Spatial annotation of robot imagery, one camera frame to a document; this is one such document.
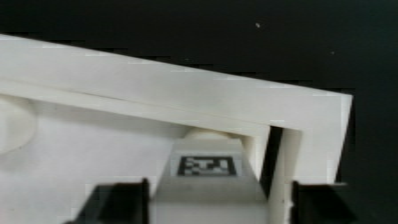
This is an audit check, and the white square tabletop part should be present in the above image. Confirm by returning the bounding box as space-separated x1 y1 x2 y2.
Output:
0 102 190 224

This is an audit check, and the white leg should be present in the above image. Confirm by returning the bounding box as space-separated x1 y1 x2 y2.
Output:
151 128 267 224

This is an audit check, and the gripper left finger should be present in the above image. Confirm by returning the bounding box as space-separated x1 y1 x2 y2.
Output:
64 179 150 224

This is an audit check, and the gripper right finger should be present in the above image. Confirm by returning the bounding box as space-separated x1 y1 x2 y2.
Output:
290 181 357 224

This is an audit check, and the white obstacle fence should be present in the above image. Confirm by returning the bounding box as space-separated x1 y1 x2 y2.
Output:
0 34 352 224

